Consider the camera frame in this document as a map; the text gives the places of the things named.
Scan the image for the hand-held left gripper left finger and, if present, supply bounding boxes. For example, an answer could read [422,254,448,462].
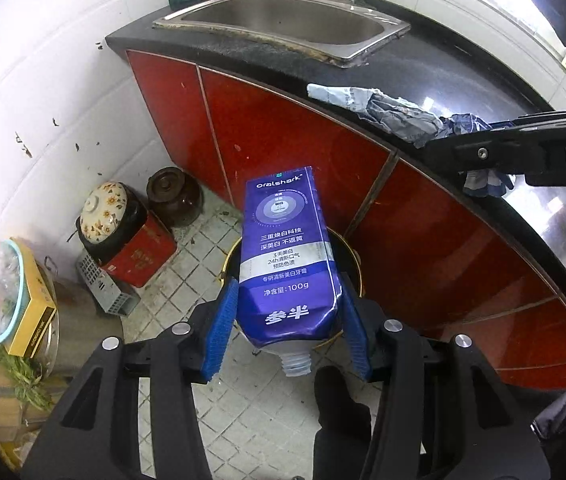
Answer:
[20,277,240,480]

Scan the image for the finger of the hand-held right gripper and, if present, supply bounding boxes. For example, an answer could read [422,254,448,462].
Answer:
[422,131,544,175]
[506,108,566,134]

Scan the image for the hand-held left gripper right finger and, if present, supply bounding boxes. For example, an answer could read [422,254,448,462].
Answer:
[340,272,551,480]

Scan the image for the black bucket yellow rim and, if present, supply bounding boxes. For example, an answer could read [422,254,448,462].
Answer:
[219,230,364,356]

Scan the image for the purple toothpaste tube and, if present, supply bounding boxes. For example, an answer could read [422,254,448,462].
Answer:
[236,165,343,377]

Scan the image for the grey blue cloth rag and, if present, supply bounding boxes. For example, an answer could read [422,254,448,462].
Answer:
[307,83,514,199]

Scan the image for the person's dark trouser leg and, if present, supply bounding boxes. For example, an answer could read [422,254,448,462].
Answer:
[311,366,375,480]

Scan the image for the red tin box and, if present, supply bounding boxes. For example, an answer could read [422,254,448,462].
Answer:
[99,208,179,289]

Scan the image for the grey plastic basket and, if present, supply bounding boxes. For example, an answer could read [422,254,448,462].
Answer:
[75,251,141,317]

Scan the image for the brown clay pot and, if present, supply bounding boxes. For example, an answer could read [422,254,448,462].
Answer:
[146,167,204,228]

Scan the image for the large metal pot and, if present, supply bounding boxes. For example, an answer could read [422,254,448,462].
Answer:
[38,255,124,378]

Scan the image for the floral lid ceramic pot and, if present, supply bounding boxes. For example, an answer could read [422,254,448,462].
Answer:
[76,181,148,261]

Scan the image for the yellow cardboard box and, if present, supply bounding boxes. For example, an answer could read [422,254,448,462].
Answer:
[3,240,58,358]

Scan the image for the red cabinet front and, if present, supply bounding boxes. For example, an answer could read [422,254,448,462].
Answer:
[125,50,566,391]

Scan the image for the green leafy vegetables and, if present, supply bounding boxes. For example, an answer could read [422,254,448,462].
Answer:
[0,347,56,411]

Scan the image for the teal plastic basket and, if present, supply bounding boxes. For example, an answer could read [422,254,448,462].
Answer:
[0,239,28,346]

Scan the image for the stainless steel sink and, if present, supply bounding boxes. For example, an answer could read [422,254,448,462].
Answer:
[151,0,412,69]

